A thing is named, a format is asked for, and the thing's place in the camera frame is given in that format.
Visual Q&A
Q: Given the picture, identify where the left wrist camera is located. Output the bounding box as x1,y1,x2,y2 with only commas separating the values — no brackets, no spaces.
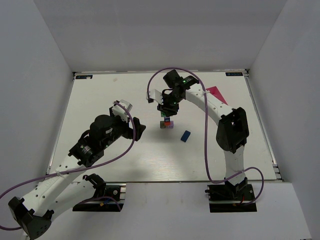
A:
110,99,133,123

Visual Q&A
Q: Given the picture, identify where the long dark blue block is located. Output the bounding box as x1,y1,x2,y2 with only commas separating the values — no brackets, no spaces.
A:
180,130,191,143

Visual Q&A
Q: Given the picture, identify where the purple wood cube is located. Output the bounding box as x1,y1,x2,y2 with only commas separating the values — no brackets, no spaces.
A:
166,121,174,129

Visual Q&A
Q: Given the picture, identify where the pink plastic box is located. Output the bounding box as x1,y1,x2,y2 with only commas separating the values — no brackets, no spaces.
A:
206,86,228,105

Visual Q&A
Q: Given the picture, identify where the olive grey wood cube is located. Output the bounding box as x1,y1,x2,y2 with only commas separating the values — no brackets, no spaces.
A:
160,121,166,129

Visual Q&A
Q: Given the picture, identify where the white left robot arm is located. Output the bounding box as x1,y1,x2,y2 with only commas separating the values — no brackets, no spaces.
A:
8,102,146,240

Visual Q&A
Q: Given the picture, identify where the blue label right corner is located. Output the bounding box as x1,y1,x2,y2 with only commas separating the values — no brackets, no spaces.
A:
225,72,243,77

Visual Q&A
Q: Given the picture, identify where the blue label left corner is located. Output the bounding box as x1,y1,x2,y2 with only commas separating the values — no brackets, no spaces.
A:
75,75,93,80

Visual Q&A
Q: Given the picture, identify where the red letter wood cube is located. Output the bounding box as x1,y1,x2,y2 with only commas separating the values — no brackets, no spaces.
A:
164,121,171,127

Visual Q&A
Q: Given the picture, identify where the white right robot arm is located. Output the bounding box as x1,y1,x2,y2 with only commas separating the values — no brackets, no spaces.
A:
149,69,249,195

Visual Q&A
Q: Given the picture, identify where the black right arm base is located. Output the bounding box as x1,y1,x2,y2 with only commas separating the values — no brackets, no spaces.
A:
204,184,257,213

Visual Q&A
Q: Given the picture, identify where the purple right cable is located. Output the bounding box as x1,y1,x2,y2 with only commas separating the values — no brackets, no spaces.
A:
146,66,265,206

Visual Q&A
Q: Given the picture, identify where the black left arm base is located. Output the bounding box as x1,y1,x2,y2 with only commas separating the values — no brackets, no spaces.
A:
72,173,126,212

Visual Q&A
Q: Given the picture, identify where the blue label corner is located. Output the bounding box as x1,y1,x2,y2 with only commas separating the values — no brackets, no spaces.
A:
225,72,243,77
75,75,93,80

